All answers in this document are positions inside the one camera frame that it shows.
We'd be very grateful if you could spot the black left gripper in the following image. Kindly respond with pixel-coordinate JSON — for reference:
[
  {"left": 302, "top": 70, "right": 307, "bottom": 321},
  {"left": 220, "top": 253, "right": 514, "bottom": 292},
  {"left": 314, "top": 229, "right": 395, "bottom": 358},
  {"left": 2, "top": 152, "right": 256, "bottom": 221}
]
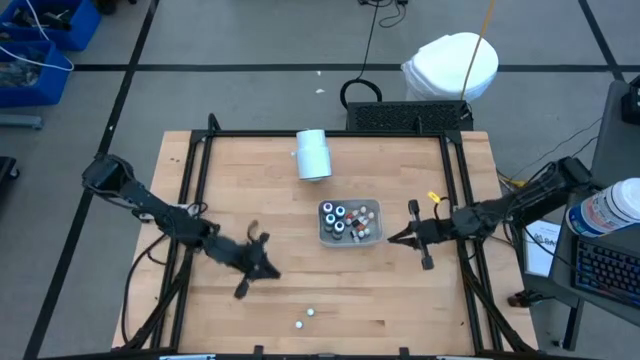
[{"left": 219, "top": 232, "right": 281, "bottom": 300}]

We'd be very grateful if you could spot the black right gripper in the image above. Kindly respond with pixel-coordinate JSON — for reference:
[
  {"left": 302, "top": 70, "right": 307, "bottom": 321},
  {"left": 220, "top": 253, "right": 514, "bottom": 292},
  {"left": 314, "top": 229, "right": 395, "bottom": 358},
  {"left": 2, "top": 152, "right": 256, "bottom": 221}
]
[{"left": 387, "top": 199, "right": 454, "bottom": 271}]

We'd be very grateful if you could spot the grey plastic bin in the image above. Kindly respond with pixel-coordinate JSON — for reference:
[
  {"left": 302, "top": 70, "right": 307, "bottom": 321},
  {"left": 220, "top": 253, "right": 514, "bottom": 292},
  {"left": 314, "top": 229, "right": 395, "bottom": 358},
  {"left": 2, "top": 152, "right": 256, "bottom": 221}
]
[{"left": 317, "top": 198, "right": 384, "bottom": 249}]

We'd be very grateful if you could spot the black perforated computer case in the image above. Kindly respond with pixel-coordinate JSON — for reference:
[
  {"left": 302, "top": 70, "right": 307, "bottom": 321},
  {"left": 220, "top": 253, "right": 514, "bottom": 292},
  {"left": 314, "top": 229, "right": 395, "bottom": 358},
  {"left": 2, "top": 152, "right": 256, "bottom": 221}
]
[{"left": 344, "top": 99, "right": 475, "bottom": 133}]

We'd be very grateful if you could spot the white cylindrical lamp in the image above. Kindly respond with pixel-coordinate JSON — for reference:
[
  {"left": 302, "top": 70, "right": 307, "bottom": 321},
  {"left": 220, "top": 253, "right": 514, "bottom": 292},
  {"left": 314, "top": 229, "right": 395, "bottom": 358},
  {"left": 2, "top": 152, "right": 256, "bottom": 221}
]
[{"left": 291, "top": 128, "right": 334, "bottom": 182}]

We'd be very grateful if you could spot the white paper sheet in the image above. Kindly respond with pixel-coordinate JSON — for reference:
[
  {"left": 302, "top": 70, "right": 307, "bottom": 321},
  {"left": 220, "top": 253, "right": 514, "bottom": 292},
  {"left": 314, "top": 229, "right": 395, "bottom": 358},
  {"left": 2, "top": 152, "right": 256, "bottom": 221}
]
[{"left": 522, "top": 218, "right": 562, "bottom": 279}]

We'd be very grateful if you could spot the dark grey desk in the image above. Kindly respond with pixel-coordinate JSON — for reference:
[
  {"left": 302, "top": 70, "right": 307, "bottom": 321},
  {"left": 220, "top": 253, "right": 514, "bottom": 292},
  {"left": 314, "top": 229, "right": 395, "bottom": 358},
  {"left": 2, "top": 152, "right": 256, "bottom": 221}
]
[{"left": 547, "top": 184, "right": 640, "bottom": 329}]

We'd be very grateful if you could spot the white bagged trash bin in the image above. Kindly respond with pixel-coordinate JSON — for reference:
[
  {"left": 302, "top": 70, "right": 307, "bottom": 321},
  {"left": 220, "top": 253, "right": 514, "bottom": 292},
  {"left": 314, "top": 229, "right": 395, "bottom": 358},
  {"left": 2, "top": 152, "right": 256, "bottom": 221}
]
[{"left": 401, "top": 31, "right": 500, "bottom": 104}]

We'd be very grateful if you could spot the white wipes canister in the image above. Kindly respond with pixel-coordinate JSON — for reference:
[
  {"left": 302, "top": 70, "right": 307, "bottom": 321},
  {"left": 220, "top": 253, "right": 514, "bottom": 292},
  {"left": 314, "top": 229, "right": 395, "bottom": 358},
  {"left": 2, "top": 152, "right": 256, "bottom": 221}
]
[{"left": 565, "top": 177, "right": 640, "bottom": 239}]

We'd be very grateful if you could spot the black keyboard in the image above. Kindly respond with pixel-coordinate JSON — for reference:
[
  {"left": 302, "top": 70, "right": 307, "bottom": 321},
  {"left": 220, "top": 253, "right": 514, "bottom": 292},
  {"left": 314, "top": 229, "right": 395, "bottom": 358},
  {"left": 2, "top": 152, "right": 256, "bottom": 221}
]
[{"left": 573, "top": 235, "right": 640, "bottom": 307}]

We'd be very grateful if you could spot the grey cart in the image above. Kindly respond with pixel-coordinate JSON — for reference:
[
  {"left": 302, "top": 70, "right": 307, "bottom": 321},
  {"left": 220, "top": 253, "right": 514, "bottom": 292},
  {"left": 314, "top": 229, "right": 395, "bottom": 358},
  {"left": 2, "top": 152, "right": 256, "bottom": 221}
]
[{"left": 588, "top": 79, "right": 640, "bottom": 190}]

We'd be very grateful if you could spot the black box device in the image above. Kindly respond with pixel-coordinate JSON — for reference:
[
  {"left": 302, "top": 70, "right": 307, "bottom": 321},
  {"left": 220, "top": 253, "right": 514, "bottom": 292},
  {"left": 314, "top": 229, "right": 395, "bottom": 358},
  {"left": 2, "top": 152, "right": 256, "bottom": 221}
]
[{"left": 621, "top": 74, "right": 640, "bottom": 126}]

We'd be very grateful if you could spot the black floor object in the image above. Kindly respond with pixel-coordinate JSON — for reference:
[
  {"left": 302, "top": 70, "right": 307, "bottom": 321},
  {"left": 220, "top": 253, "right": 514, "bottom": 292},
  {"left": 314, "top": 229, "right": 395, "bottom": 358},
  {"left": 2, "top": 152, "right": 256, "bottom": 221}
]
[{"left": 0, "top": 156, "right": 21, "bottom": 201}]

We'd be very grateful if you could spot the blue storage bin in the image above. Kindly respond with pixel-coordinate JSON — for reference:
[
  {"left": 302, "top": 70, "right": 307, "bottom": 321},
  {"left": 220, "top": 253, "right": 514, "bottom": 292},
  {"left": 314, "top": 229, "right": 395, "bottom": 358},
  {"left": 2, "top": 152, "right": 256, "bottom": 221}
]
[
  {"left": 0, "top": 0, "right": 102, "bottom": 53},
  {"left": 0, "top": 40, "right": 71, "bottom": 109}
]

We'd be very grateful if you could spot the grey flat bar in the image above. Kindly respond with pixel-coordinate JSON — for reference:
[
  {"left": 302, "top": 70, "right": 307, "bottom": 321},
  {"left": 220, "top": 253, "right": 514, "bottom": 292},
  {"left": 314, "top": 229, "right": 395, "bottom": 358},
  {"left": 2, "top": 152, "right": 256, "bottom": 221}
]
[{"left": 0, "top": 114, "right": 45, "bottom": 131}]

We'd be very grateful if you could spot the yellow cable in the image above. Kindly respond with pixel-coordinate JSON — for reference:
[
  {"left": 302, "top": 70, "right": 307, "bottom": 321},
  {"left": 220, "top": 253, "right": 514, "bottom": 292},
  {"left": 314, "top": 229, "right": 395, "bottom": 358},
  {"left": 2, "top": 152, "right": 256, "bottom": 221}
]
[{"left": 498, "top": 173, "right": 527, "bottom": 190}]

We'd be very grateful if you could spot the black aluminium table frame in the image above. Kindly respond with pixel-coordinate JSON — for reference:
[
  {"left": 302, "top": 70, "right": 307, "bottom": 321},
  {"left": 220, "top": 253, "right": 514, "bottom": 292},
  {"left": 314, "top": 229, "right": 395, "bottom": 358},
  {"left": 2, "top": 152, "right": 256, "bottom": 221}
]
[{"left": 119, "top": 112, "right": 539, "bottom": 360}]

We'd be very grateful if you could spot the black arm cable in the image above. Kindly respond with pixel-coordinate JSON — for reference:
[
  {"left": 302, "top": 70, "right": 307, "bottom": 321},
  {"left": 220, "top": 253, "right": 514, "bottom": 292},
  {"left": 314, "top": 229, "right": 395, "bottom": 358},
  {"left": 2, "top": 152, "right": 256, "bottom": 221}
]
[{"left": 122, "top": 234, "right": 169, "bottom": 346}]

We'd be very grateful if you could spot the black floor cable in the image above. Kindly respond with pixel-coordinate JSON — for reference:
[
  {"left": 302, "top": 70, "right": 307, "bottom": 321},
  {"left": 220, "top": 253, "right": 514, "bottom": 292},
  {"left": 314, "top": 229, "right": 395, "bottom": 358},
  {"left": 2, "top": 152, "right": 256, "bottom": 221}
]
[{"left": 338, "top": 0, "right": 385, "bottom": 110}]

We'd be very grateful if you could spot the yellow cord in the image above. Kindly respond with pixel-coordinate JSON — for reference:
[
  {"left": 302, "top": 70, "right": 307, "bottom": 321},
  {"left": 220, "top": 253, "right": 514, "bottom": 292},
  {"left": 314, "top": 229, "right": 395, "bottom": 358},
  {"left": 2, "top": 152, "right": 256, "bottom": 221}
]
[{"left": 459, "top": 0, "right": 497, "bottom": 101}]

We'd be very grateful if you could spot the white cable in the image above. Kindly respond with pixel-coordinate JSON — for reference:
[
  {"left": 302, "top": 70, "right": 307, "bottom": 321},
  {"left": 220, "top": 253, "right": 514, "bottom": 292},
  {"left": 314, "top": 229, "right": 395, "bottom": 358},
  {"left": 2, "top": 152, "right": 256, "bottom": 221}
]
[{"left": 0, "top": 0, "right": 75, "bottom": 73}]

